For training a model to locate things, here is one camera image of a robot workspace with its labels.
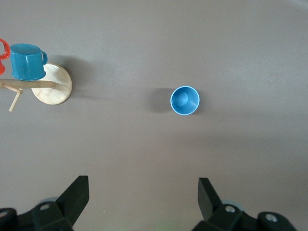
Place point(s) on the red enamel mug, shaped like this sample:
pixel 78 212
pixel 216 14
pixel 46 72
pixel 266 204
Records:
pixel 2 68

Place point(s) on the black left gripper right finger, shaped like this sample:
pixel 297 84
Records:
pixel 209 204

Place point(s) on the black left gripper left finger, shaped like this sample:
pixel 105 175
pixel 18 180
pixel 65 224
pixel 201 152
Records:
pixel 69 202

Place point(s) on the wooden mug tree stand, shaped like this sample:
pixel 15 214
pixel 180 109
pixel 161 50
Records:
pixel 55 91

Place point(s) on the blue enamel mug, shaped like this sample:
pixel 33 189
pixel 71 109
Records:
pixel 26 65

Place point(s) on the blue plastic cup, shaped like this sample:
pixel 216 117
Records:
pixel 185 101

